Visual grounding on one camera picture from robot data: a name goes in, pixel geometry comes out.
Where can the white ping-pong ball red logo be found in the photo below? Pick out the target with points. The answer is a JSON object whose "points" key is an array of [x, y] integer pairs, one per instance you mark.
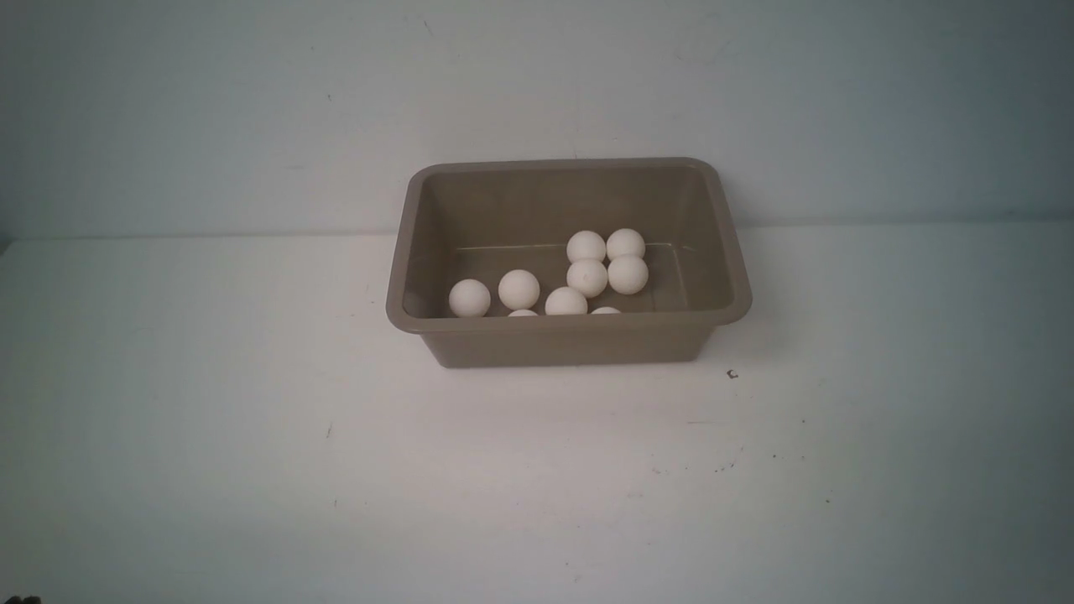
{"points": [[627, 274]]}

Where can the white ping-pong ball extra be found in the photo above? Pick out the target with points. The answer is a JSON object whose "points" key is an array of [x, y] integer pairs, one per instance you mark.
{"points": [[519, 290]]}

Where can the tan plastic bin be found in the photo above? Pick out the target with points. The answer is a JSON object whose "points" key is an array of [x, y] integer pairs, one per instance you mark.
{"points": [[566, 262]]}

